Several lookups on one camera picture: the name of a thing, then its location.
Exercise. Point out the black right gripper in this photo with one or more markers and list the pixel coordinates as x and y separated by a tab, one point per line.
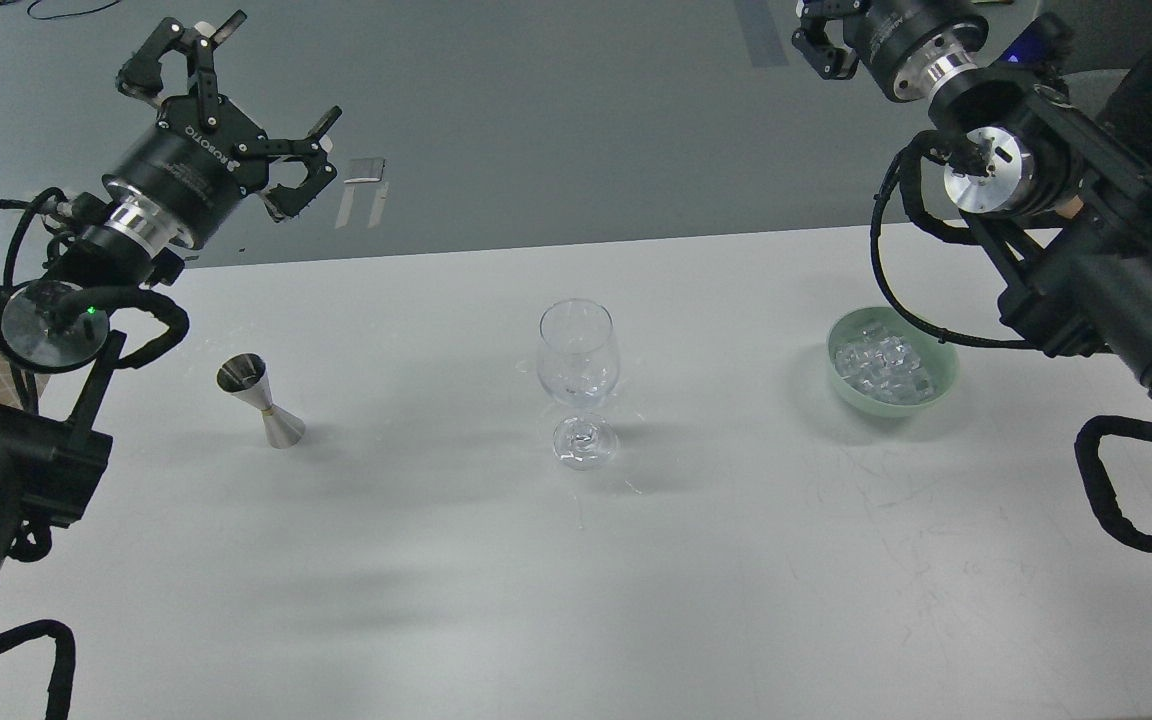
897	41

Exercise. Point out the grey office chair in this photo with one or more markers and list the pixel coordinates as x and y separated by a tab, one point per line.
1102	94

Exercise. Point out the clear wine glass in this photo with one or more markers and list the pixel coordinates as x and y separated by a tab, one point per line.
579	365

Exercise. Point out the green bowl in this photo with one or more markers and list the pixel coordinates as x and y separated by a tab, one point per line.
940	358

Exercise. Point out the clear ice cubes pile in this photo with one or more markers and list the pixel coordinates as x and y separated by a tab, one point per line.
881	364

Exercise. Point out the steel double jigger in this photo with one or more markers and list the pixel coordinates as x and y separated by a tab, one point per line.
245	376

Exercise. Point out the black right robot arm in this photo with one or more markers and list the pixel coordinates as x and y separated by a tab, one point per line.
1011	166

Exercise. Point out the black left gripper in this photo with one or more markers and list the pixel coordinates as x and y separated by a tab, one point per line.
198	172

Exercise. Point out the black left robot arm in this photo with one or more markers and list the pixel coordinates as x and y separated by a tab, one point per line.
80	278

